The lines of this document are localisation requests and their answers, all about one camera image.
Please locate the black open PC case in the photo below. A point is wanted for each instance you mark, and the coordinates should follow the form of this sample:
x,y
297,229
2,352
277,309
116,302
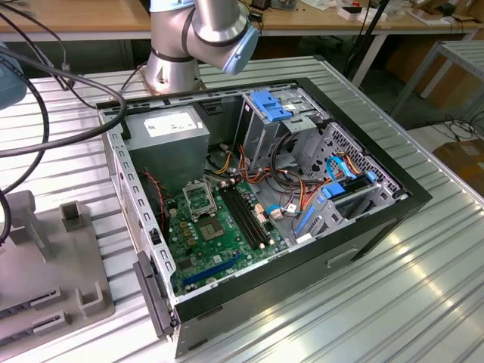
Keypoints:
x,y
264,287

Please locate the black stand pole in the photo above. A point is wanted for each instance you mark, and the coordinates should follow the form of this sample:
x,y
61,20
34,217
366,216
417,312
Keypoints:
x,y
378,16

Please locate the black RAM slot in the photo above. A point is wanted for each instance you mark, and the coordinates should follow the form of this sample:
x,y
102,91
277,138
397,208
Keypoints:
x,y
241,218
251,215

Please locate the hard disk in blue carrier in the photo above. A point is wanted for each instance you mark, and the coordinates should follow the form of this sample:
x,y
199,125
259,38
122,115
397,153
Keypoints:
x,y
334,191

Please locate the CPU socket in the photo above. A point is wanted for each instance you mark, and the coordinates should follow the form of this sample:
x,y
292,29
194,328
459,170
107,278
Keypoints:
x,y
210,229

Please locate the black case fan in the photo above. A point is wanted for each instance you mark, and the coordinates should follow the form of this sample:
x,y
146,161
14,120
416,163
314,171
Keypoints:
x,y
149,193

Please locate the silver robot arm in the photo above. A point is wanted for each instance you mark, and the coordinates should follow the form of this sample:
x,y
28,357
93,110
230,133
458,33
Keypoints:
x,y
211,22

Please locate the green motherboard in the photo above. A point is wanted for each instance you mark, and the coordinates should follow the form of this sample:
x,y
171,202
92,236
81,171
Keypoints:
x,y
204,251

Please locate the brown cardboard box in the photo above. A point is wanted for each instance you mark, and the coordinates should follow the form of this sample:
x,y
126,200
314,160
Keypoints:
x,y
450,83
461,162

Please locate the grey disk bay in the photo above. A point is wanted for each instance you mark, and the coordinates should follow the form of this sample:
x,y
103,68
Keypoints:
x,y
329,223

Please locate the blue drive carrier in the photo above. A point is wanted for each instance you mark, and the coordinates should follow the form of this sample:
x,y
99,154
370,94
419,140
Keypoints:
x,y
270,106

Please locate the white flat box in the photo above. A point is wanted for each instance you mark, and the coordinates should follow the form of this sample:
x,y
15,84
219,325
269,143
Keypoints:
x,y
381,16

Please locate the blue plastic latch strip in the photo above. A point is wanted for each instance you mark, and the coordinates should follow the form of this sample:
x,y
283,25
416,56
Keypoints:
x,y
304,221

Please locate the metal frame table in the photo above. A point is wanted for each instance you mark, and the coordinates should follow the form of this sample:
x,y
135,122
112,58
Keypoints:
x,y
465,49

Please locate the grey power supply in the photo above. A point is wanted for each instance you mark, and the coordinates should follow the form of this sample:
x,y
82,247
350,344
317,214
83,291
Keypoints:
x,y
166,159

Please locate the grey parts rack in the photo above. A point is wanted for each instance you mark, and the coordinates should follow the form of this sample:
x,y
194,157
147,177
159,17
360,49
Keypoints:
x,y
56,257

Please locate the blue expansion slot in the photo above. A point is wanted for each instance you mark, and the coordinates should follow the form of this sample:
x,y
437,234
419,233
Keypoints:
x,y
211,270

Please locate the long wooden desk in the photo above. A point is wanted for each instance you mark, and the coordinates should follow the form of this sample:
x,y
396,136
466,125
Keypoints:
x,y
94,15

